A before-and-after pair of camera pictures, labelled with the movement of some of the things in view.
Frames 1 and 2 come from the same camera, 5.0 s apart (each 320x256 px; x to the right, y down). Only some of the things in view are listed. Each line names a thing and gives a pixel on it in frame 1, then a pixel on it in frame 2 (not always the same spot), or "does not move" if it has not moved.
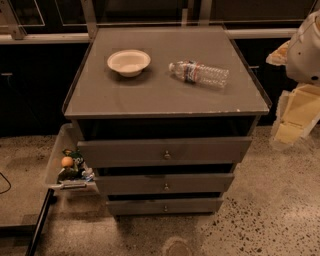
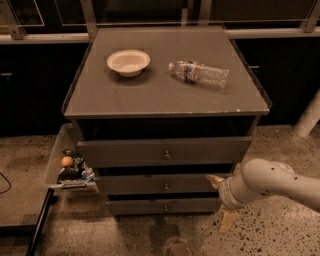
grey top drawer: x=147 y=152 does not move
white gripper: x=306 y=55 → x=225 y=196
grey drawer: x=166 y=182 does not move
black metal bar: x=40 y=221 does not move
